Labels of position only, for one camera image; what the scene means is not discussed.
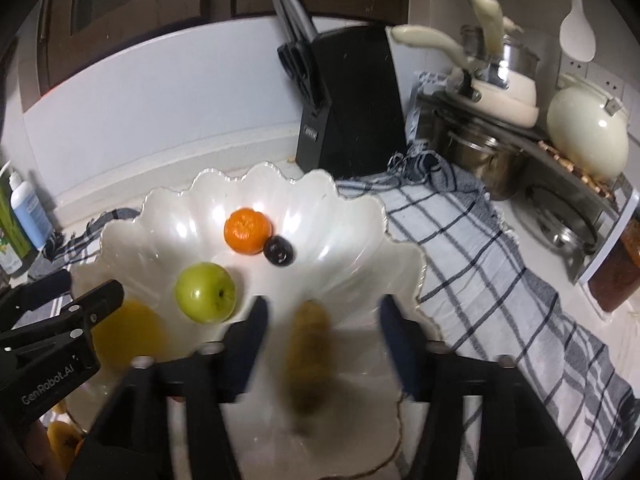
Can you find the small mandarin orange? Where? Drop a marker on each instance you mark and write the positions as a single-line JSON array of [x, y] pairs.
[[246, 230]]

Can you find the large yellow citrus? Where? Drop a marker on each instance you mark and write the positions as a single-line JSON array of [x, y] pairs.
[[135, 335]]

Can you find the steel lid under rack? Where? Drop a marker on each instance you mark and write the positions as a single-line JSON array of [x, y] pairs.
[[562, 220]]

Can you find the grey checkered cloth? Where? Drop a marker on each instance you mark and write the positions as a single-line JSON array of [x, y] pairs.
[[490, 280]]

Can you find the green apple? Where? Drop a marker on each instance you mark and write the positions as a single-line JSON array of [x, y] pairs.
[[205, 292]]

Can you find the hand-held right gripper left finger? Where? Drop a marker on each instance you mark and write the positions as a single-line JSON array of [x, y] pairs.
[[245, 345]]

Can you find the yellow mango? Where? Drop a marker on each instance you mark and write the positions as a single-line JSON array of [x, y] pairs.
[[65, 442]]

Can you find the brown window frame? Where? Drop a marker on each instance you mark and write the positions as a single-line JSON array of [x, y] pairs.
[[150, 10]]

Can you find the black kitchen scissors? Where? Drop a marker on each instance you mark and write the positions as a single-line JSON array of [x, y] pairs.
[[300, 72]]

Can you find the cream casserole pot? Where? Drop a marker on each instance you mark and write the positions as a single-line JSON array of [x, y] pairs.
[[587, 130]]

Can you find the white rice paddle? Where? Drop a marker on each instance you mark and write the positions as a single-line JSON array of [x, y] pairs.
[[577, 32]]

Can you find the white blue pump bottle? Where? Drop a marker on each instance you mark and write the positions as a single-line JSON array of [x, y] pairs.
[[32, 212]]

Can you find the dark purple plum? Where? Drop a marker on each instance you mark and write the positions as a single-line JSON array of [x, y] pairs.
[[279, 250]]

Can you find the spotted yellow banana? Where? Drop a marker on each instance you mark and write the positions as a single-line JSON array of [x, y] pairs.
[[307, 360]]

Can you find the green dish soap bottle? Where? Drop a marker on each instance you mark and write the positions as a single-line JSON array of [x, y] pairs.
[[12, 230]]

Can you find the white scalloped bowl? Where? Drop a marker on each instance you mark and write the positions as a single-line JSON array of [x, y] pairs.
[[310, 220]]

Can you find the black knife block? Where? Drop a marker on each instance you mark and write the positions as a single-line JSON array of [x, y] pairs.
[[350, 105]]

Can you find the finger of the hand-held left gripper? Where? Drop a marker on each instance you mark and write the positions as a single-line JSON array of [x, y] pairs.
[[85, 312], [45, 287]]

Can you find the white wall sockets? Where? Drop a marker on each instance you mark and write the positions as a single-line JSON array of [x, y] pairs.
[[607, 85]]

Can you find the glass jar of red sauce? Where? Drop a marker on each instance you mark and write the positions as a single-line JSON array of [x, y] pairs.
[[617, 275]]

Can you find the metal kitchen rack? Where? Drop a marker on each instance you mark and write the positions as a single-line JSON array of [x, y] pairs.
[[590, 210]]

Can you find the large stainless steel pot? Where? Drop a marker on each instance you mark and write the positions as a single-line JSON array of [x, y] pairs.
[[480, 160]]

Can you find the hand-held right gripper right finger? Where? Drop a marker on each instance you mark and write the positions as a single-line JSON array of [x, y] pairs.
[[400, 345]]

